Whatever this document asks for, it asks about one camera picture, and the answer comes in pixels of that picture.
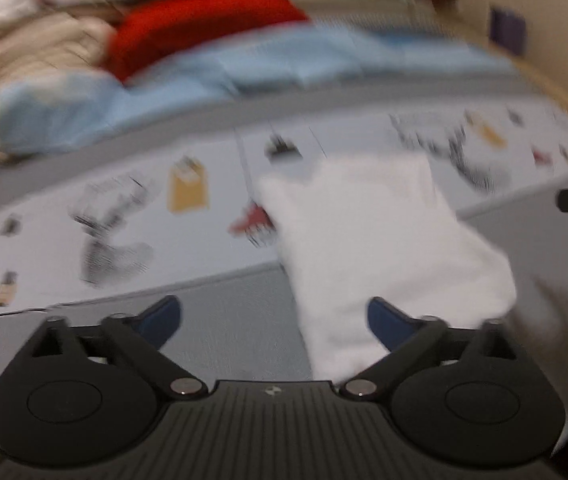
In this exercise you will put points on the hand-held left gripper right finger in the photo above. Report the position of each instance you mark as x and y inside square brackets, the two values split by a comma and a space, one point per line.
[389, 322]

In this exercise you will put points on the white shirt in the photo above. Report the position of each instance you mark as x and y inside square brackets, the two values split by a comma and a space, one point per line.
[379, 245]

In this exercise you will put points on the cream folded blanket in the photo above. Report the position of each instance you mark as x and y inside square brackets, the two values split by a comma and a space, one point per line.
[29, 60]

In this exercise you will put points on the deer printed bed sheet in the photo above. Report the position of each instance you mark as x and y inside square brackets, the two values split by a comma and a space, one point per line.
[39, 250]

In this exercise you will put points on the red blanket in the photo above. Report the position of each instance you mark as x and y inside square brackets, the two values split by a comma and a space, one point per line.
[199, 25]

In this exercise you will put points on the light blue sheet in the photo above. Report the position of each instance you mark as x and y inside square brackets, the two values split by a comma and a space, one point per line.
[214, 80]

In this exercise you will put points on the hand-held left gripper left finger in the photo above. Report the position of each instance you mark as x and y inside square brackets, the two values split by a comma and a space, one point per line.
[161, 320]

